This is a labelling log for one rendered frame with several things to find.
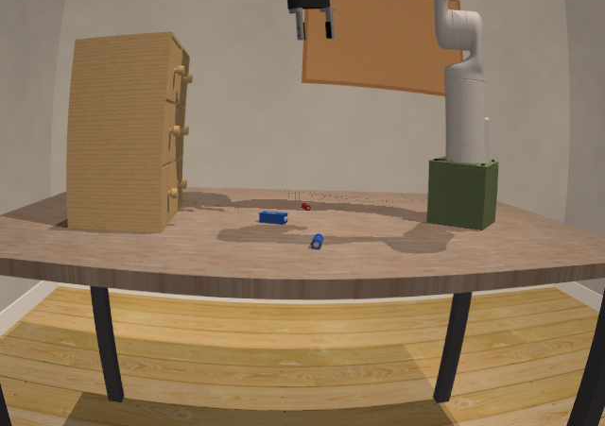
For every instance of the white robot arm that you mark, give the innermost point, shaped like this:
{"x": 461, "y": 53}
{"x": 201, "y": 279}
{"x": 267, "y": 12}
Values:
{"x": 467, "y": 127}

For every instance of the blue battery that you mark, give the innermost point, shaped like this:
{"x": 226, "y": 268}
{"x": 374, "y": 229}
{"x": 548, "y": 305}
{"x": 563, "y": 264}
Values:
{"x": 273, "y": 217}
{"x": 317, "y": 241}

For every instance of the small brown wooden chest of drawers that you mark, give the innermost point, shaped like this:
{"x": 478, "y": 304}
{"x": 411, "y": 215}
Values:
{"x": 115, "y": 132}

